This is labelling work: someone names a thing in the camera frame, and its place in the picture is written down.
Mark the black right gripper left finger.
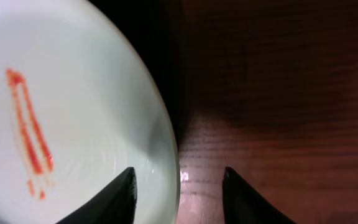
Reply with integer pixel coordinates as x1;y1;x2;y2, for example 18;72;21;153
58;167;137;224

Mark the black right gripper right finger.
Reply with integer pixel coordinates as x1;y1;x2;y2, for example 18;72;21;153
222;167;295;224

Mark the light green plate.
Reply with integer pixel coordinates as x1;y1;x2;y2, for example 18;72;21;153
0;1;180;223

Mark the round black tray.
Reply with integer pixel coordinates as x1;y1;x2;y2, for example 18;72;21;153
90;0;193;144

